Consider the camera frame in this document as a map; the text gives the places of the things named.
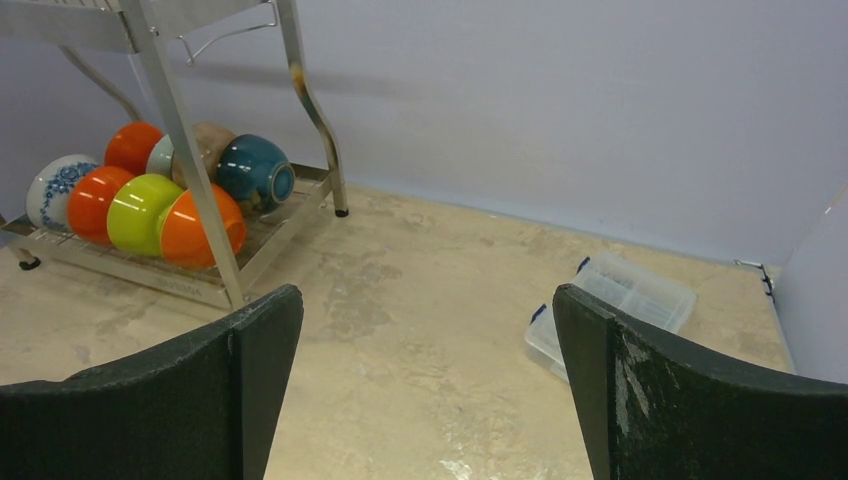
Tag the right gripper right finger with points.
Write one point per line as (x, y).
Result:
(654, 405)

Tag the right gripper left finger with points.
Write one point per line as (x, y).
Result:
(202, 405)

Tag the metal two-tier dish rack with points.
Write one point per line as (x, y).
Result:
(121, 47)

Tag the clear plastic organizer box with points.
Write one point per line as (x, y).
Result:
(647, 296)

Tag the front orange bowl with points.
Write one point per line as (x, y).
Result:
(182, 238)

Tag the lime green bowl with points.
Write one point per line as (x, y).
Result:
(133, 219)

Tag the front red-orange bowl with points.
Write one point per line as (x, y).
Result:
(90, 201)

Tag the red-orange bowl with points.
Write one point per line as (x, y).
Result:
(90, 201)
(130, 147)

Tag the teal blue bowl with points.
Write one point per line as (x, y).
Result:
(256, 173)

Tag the pale green bowl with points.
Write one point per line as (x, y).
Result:
(160, 159)

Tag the white blue floral bowl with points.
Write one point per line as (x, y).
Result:
(48, 195)

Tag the brown speckled bowl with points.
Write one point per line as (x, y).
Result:
(212, 139)

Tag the rear red-orange bowl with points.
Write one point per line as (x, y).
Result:
(130, 147)

